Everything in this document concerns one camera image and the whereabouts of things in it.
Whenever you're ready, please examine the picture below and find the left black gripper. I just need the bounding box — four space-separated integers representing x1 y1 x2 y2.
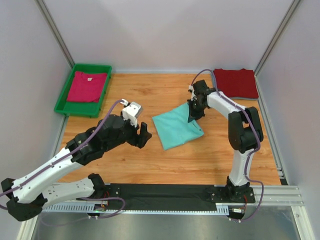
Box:
106 115 154 152

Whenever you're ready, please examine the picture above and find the teal t shirt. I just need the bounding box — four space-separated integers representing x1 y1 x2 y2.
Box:
152 103 204 151

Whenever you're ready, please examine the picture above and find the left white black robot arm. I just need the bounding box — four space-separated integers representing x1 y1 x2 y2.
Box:
0 99 152 222

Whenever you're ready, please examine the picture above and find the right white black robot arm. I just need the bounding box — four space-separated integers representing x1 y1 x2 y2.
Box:
187 80 264 202

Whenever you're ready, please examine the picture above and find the dark red folded t shirt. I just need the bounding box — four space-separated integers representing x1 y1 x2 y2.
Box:
212 68 259 99

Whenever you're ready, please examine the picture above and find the green plastic tray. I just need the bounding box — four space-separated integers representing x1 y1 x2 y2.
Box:
54 63 112 118

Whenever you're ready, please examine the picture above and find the pink folded t shirt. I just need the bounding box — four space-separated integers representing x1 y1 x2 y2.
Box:
66 71 108 103

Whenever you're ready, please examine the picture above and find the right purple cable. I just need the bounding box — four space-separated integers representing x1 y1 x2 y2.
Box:
191 69 264 223

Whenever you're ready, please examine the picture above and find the purple cable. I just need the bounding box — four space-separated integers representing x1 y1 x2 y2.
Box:
0 99 128 229
191 69 264 223

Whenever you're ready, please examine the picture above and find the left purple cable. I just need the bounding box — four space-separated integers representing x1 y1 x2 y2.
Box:
0 99 128 229

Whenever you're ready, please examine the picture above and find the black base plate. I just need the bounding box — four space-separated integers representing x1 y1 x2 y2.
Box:
89 183 256 211

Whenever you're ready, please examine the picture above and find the slotted grey cable duct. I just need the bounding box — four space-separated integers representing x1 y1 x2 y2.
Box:
43 201 229 216

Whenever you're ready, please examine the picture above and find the aluminium frame rail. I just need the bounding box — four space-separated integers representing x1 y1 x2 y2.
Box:
29 181 305 206

